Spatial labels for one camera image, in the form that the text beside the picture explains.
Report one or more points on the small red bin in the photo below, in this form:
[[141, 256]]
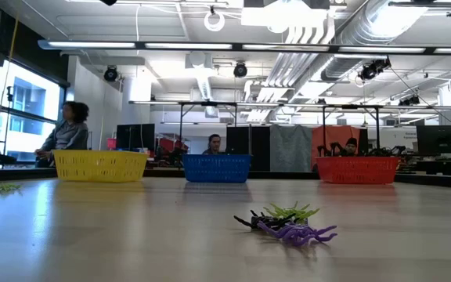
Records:
[[111, 144]]

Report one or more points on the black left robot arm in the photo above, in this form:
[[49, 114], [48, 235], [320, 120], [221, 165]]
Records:
[[109, 2]]

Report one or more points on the overhead beam with light strips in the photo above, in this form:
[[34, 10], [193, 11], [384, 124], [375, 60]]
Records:
[[139, 45]]

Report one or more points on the grey curtain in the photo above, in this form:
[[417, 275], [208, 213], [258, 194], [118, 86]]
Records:
[[290, 149]]

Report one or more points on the purple plastic toy spider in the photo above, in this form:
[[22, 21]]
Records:
[[300, 235]]

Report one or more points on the person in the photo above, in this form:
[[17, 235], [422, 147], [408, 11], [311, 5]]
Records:
[[213, 143], [351, 145], [67, 135]]

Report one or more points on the black background robot arm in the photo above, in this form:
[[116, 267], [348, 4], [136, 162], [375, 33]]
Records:
[[178, 154]]

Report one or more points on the orange curtain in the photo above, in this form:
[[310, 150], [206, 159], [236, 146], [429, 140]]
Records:
[[329, 135]]

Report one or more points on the silver ventilation duct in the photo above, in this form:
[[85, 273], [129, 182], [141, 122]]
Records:
[[370, 27]]

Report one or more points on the black tripod by window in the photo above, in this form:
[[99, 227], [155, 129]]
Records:
[[9, 94]]

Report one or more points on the black overhead mount bar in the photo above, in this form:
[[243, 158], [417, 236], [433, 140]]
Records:
[[425, 4]]

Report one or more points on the black background rig frame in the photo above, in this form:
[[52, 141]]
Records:
[[323, 125], [210, 103]]

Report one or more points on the black ceiling spotlight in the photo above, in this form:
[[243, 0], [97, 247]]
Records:
[[110, 73], [407, 101], [240, 69], [370, 71]]

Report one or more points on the black partition panel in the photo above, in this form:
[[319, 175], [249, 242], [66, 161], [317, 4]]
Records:
[[257, 149]]

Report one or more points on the blue plastic basket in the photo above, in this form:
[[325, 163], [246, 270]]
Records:
[[216, 168]]

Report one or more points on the red plastic basket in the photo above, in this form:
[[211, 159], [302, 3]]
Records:
[[356, 170]]

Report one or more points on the yellow plastic basket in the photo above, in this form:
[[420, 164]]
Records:
[[100, 166]]

